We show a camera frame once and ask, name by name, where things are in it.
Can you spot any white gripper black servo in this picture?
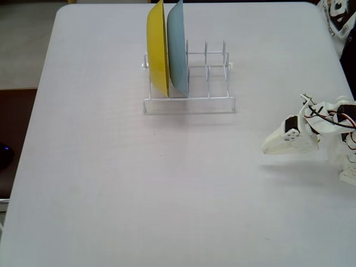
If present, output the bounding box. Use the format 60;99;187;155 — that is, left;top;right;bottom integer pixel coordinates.
261;115;321;156

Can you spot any white wire plate rack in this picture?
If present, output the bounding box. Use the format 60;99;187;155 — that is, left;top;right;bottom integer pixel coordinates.
141;38;237;114

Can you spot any black device with blue light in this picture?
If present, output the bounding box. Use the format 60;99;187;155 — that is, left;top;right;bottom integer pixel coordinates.
0;141;15;170

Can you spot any light blue plate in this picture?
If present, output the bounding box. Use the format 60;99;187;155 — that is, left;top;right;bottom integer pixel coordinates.
166;0;189;98

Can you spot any white flat object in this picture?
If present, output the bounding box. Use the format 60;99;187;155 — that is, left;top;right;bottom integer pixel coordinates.
0;197;11;215

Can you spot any white bag with black print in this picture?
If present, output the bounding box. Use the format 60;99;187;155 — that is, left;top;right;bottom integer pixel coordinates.
317;0;356;60

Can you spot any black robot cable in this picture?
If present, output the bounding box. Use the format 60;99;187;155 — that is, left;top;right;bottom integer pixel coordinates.
308;105;356;131

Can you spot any dark brown glossy cabinet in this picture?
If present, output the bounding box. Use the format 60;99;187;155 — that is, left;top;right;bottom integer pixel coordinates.
0;87;38;200

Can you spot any yellow plate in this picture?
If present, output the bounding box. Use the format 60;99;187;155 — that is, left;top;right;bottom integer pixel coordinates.
146;0;170;98

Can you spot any wrist camera on white mount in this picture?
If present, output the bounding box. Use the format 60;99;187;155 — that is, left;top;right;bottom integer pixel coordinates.
299;93;314;108

